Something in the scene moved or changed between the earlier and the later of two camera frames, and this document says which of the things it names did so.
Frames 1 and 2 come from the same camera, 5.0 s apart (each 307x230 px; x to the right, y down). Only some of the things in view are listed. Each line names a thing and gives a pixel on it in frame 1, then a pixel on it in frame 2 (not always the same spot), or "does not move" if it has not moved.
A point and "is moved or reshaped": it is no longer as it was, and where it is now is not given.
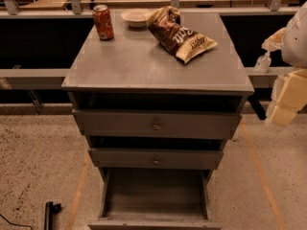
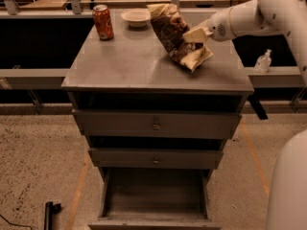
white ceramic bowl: (136, 17) does not move
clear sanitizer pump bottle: (263, 63) does not move
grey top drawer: (155, 125) does not move
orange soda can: (104, 22) does not move
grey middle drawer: (156, 158) does not move
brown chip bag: (165, 24) is moved or reshaped
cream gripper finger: (280, 115) to (198, 35)
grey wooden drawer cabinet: (155, 126) does not move
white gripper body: (295, 42) to (218, 28)
